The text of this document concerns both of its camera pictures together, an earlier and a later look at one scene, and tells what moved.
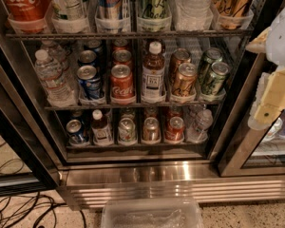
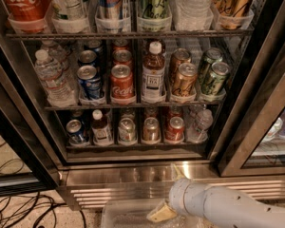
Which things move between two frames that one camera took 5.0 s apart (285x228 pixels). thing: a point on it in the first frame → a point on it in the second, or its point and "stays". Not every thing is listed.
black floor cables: [33, 212] stays
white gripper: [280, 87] → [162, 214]
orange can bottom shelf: [175, 131] stays
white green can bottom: [126, 132] stays
